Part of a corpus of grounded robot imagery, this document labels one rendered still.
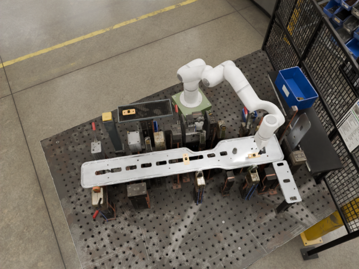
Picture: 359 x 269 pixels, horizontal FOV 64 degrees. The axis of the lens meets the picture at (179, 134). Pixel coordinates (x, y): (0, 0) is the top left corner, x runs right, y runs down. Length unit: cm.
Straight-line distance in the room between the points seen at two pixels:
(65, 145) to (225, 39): 269
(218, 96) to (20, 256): 229
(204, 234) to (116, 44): 297
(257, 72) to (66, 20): 304
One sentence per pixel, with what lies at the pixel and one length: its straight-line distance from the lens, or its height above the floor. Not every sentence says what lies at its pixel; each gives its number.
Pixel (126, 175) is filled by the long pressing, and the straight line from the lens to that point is 195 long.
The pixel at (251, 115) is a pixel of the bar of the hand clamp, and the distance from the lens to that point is 196.
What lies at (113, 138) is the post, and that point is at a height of 91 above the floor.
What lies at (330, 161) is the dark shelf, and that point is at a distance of 217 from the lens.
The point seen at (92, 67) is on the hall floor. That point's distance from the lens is 402.
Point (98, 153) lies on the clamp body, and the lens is 202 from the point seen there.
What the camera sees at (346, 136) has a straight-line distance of 211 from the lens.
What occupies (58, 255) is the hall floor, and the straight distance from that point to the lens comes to 301.
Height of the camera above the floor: 277
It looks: 59 degrees down
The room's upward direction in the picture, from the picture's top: straight up
